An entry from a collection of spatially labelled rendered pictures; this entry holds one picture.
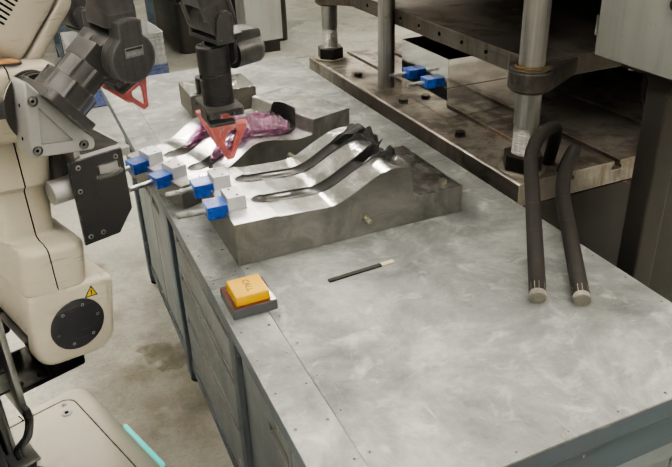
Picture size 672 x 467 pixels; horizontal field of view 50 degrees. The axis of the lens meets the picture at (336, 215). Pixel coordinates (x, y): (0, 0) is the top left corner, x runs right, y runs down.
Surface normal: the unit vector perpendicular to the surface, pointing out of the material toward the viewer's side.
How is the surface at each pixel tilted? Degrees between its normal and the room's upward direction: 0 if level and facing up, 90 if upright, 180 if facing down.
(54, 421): 0
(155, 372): 0
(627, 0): 90
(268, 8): 90
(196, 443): 0
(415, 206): 90
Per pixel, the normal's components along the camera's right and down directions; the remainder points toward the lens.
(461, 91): 0.41, 0.41
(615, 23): -0.91, 0.22
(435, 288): -0.03, -0.88
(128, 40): 0.73, 0.37
